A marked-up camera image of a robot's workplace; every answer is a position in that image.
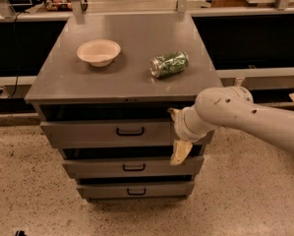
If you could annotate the grey bottom drawer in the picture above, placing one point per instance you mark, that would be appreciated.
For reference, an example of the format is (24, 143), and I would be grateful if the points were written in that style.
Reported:
(136, 190)

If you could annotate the grey top drawer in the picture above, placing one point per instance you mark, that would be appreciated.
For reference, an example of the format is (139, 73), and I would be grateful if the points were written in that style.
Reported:
(123, 133)

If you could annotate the green soda can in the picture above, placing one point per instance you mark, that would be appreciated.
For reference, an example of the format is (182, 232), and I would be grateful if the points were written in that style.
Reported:
(168, 64)

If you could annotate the grey metal railing frame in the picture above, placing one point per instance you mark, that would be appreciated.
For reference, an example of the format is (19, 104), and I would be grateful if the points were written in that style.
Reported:
(197, 8)

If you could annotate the white paper bowl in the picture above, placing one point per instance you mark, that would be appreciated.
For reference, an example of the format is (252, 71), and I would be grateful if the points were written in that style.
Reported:
(99, 52)

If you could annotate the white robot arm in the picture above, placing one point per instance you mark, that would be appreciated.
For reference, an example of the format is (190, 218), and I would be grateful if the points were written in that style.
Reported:
(230, 107)

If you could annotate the grey middle drawer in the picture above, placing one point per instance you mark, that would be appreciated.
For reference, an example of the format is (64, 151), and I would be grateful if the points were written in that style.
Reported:
(131, 167)

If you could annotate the grey drawer cabinet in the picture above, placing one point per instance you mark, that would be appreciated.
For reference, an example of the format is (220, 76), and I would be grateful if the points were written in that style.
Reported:
(69, 89)

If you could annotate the grey drawer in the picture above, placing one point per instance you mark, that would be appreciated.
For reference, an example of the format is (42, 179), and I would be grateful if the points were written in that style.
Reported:
(136, 190)
(123, 133)
(131, 167)

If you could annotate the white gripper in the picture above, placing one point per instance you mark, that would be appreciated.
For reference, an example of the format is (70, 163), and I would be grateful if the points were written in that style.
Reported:
(182, 127)

